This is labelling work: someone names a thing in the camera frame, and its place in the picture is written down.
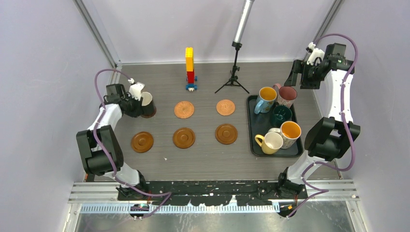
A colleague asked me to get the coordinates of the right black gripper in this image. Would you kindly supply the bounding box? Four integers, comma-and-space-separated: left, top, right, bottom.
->
284, 59, 322, 89

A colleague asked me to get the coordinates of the pink mug maroon inside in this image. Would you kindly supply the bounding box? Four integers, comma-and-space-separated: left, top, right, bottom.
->
273, 83, 297, 108

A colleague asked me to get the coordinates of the black mug white inside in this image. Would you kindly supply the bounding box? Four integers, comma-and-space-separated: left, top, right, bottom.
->
142, 92, 156, 114

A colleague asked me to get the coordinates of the dark walnut coaster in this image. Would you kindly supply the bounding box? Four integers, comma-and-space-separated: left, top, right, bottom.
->
141, 108, 157, 118

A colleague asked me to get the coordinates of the brown ringed coaster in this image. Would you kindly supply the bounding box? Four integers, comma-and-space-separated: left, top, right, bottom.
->
131, 131, 154, 153
173, 128, 195, 149
215, 124, 238, 145

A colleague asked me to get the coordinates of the black plastic tray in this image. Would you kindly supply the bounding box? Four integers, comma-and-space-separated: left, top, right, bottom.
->
246, 95, 304, 158

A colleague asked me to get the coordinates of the woven orange coaster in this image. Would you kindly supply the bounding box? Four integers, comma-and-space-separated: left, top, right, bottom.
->
216, 99, 235, 116
174, 101, 195, 119

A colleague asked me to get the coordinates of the yellow mug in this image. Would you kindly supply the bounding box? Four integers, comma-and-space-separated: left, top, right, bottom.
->
254, 132, 284, 155

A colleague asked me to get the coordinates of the brown ringed coaster front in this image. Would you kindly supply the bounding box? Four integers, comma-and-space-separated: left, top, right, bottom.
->
173, 128, 195, 149

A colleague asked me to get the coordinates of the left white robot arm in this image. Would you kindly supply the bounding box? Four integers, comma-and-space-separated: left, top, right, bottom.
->
76, 82, 148, 200

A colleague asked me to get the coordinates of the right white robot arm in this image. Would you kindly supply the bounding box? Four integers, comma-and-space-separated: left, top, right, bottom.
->
276, 43, 361, 199

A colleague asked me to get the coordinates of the blue mug orange inside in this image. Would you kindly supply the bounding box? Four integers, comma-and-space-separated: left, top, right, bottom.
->
254, 87, 278, 114

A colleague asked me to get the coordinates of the dark green mug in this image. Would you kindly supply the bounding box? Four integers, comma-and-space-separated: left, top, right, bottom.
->
270, 105, 293, 128

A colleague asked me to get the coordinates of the white floral mug orange inside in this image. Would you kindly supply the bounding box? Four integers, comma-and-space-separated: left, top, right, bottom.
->
268, 121, 301, 149

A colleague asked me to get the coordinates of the yellow red blue block tower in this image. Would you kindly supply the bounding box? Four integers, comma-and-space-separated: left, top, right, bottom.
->
185, 47, 197, 92

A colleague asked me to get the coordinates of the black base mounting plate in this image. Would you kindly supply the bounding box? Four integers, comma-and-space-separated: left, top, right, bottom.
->
117, 180, 307, 206

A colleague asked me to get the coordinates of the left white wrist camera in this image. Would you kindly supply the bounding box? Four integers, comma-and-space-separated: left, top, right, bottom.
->
128, 78, 145, 101

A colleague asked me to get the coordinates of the aluminium front rail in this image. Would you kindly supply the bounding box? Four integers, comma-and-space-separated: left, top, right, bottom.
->
69, 179, 360, 214

